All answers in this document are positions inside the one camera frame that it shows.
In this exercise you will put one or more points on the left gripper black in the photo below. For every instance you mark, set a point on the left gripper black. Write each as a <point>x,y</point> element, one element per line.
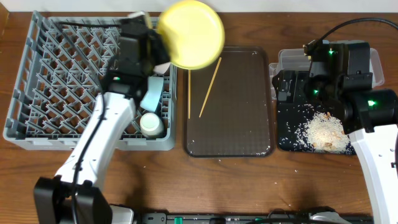
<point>156,48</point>

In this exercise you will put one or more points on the small white cup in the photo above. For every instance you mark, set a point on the small white cup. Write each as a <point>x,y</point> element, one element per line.
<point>151,126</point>

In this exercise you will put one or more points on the grey dishwasher rack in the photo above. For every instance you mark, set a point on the grey dishwasher rack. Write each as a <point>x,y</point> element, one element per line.
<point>57,81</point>

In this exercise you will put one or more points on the black waste tray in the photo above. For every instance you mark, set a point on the black waste tray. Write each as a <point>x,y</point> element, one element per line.
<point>292,130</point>

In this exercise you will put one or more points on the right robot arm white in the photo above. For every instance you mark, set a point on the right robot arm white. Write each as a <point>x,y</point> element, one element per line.
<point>375,145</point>

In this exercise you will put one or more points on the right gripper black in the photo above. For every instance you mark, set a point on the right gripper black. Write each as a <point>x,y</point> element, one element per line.
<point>285,78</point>

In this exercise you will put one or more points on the light blue bowl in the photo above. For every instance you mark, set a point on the light blue bowl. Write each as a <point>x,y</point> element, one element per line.
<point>154,92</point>

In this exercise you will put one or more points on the long wooden chopstick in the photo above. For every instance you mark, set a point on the long wooden chopstick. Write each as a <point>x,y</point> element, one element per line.
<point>189,92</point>

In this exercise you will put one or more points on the dark brown serving tray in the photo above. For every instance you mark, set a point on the dark brown serving tray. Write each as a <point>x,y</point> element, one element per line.
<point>238,119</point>

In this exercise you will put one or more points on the clear plastic waste bin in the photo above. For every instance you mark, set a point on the clear plastic waste bin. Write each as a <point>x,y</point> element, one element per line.
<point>294,59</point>

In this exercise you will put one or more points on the yellow plate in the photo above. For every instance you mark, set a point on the yellow plate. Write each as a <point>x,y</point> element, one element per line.
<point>193,34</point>

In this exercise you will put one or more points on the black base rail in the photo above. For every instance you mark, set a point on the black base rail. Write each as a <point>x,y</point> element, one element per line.
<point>312,215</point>

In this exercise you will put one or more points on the spilled rice pile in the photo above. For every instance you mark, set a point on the spilled rice pile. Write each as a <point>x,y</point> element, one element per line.
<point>323,133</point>

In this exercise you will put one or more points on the white bowl with food residue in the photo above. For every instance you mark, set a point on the white bowl with food residue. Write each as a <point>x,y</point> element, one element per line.
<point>162,68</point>

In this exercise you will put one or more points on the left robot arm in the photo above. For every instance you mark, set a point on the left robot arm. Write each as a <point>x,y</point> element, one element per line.
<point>74,194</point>

